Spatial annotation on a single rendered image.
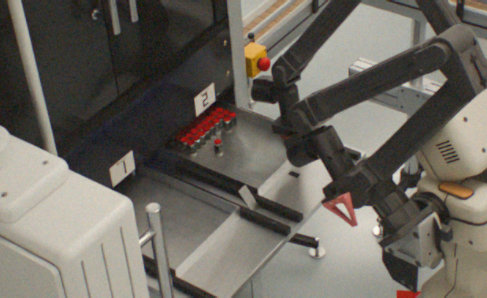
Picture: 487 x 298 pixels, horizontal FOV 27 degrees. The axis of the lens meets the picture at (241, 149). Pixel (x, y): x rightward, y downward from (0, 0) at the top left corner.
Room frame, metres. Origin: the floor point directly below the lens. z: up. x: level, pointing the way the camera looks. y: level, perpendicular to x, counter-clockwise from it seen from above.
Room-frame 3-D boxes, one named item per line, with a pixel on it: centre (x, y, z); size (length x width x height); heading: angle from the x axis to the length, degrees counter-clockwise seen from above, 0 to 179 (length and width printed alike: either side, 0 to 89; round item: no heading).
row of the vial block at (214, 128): (2.19, 0.09, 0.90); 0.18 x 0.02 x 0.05; 141
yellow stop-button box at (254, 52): (2.40, -0.05, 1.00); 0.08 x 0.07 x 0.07; 51
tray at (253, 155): (2.13, 0.02, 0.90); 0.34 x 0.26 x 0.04; 51
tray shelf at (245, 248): (1.96, 0.07, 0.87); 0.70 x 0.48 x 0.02; 141
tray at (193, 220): (1.87, 0.23, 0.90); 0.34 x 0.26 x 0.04; 51
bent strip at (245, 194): (1.86, -0.05, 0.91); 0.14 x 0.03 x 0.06; 51
